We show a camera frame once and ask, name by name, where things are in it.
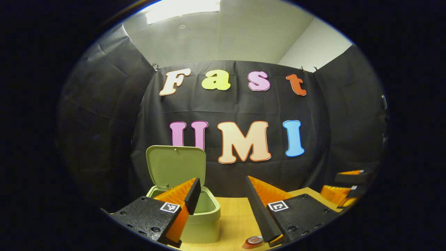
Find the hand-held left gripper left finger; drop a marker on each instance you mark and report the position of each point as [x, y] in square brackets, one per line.
[193, 195]

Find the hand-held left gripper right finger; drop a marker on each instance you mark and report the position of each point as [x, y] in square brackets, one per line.
[259, 212]

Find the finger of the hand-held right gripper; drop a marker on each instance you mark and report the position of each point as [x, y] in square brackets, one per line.
[352, 178]
[336, 195]

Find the red pop can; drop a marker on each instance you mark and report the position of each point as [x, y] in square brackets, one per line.
[253, 241]

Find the green desktop garbage bin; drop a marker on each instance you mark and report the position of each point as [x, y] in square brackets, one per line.
[174, 167]

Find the wooden desktop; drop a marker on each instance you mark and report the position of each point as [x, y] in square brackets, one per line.
[233, 216]

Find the black backdrop cloth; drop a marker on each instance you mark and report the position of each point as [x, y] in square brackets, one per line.
[244, 108]

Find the rectangular ceiling light panel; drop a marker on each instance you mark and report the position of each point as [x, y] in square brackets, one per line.
[181, 8]

